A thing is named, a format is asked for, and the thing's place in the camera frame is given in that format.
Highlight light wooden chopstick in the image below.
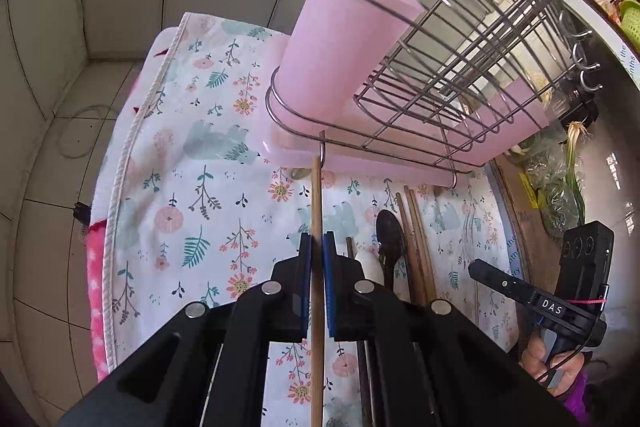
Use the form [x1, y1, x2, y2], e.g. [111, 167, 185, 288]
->
[310, 157, 324, 427]

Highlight right hand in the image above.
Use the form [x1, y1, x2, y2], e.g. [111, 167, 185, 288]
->
[519, 336, 587, 400]

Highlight white spoon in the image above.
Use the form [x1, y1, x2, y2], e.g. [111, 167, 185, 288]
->
[355, 251, 384, 285]

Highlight floral tablecloth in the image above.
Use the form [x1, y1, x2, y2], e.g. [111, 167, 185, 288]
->
[90, 12, 518, 426]

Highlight pink towel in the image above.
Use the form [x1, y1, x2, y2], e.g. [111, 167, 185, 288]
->
[85, 220, 108, 381]

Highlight pink utensil cup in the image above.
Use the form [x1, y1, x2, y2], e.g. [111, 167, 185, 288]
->
[274, 0, 424, 133]

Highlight metal wire dish rack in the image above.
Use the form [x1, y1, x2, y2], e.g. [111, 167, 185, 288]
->
[257, 0, 598, 187]

